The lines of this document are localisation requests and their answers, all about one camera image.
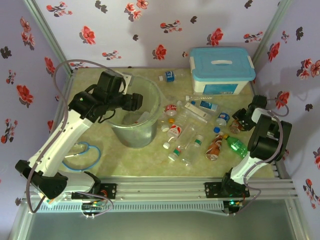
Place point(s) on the green bottle yellow cap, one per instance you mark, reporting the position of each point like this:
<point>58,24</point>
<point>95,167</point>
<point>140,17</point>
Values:
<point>236,146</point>

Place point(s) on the clear bottle long white label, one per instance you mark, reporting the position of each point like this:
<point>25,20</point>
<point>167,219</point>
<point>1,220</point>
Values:
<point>196,112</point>

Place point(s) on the clear bottle green cap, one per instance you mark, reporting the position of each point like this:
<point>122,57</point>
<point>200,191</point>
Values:
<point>198,140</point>

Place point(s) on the crushed clear bottle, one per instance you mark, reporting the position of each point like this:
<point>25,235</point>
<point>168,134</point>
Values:
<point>183,117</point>

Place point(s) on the blue label bottle white cap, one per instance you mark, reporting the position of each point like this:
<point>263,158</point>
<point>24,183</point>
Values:
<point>170,76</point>

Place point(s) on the red white label bottle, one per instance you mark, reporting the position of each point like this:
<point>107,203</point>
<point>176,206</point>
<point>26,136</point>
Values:
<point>175,130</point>

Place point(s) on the green label bottle white cap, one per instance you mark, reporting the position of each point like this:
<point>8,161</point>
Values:
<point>177,151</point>

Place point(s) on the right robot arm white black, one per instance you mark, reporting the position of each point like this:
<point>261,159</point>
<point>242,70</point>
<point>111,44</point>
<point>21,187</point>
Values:
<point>265,147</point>

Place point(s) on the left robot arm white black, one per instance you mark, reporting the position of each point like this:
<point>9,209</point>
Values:
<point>62,142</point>

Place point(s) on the clear plastic bin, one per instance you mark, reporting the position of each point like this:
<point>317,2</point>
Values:
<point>135,137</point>

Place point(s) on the brown label bottle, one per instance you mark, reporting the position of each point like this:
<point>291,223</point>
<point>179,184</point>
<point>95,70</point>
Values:
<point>214,148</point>

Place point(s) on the white storage box blue lid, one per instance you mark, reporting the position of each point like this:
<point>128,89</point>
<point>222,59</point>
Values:
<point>220,72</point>

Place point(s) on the blue stethoscope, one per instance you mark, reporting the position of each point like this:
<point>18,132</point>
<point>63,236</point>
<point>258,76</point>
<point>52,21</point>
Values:
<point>100,154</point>

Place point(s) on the large clear bottle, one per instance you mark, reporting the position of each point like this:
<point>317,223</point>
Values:
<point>187,136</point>

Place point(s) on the small clear bottle white cap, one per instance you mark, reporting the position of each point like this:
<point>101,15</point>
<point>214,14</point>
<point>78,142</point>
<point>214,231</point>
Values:
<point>165,128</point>

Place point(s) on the crushed red label bottle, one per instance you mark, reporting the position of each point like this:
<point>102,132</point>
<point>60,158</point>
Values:
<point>171,108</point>

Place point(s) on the clear bottle orange cap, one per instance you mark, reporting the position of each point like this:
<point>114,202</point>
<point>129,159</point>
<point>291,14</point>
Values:
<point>171,120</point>

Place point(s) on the small circuit board with LEDs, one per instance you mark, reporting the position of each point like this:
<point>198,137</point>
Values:
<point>93,206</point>
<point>232,203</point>

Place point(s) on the clear box with colourful contents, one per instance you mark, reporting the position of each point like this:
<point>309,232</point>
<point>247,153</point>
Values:
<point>48,202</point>

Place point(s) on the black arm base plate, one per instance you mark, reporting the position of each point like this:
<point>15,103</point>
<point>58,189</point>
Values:
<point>110,191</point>
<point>212,191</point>

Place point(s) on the aluminium corner post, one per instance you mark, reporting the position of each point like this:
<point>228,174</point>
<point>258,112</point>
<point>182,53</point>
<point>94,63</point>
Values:
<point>46,30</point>
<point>272,25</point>

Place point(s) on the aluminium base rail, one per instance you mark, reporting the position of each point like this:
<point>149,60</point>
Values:
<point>160,190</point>

